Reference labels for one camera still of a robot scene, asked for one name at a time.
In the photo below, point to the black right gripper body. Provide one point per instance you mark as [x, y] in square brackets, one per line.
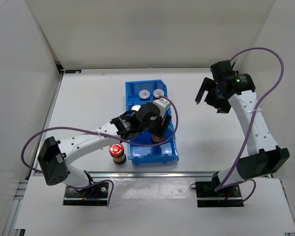
[213, 98]

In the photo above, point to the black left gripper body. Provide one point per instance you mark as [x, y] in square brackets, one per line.
[147, 128]

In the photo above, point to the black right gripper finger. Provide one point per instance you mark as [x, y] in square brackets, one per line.
[222, 106]
[207, 85]

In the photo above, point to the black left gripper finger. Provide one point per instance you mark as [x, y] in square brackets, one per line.
[157, 130]
[166, 126]

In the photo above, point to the silver-lid pepper shaker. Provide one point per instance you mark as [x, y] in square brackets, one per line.
[135, 108]

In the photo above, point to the white-lid jar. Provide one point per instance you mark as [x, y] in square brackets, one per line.
[144, 95]
[157, 93]

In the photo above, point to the red-lid sauce jar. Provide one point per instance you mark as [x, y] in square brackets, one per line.
[155, 139]
[117, 153]

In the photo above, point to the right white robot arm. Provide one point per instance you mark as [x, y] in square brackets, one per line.
[264, 154]

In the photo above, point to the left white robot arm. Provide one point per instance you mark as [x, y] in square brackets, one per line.
[57, 156]

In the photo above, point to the blue three-compartment plastic bin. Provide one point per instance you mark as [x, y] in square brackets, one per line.
[152, 154]

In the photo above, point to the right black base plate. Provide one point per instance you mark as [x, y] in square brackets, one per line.
[208, 198]

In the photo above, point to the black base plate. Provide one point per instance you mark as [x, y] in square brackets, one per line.
[208, 198]
[98, 195]

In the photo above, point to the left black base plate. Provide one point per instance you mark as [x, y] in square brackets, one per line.
[98, 195]

